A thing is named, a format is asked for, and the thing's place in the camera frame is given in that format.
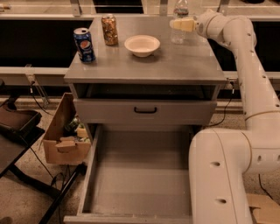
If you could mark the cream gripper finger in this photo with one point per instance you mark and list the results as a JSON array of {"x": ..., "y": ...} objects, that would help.
[{"x": 186, "y": 24}]

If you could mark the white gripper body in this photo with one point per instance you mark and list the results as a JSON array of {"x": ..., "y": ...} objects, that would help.
[{"x": 200, "y": 26}]

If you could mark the clear plastic water bottle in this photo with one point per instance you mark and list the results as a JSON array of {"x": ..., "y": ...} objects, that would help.
[{"x": 181, "y": 10}]

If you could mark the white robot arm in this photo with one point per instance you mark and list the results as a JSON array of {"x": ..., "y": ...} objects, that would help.
[{"x": 219, "y": 157}]

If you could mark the grey drawer cabinet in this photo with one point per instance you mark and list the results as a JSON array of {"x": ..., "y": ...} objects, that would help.
[{"x": 187, "y": 72}]

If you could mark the open grey bottom drawer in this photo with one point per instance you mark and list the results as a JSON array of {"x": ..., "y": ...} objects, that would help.
[{"x": 137, "y": 176}]

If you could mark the white paper bowl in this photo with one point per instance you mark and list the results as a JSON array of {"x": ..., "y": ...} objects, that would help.
[{"x": 142, "y": 45}]

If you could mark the gold patterned can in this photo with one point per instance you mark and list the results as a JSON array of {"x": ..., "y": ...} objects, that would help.
[{"x": 108, "y": 23}]

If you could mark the blue pepsi can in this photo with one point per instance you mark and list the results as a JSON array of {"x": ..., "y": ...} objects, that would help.
[{"x": 83, "y": 41}]

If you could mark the cardboard box with items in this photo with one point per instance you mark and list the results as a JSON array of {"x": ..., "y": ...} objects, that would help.
[{"x": 60, "y": 146}]

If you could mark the black desk with stand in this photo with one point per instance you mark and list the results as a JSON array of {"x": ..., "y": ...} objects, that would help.
[{"x": 13, "y": 147}]

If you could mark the cardboard piece on floor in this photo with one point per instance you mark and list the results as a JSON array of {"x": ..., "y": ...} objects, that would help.
[{"x": 265, "y": 209}]

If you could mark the closed grey drawer black handle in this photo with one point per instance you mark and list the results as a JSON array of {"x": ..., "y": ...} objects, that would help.
[{"x": 145, "y": 112}]

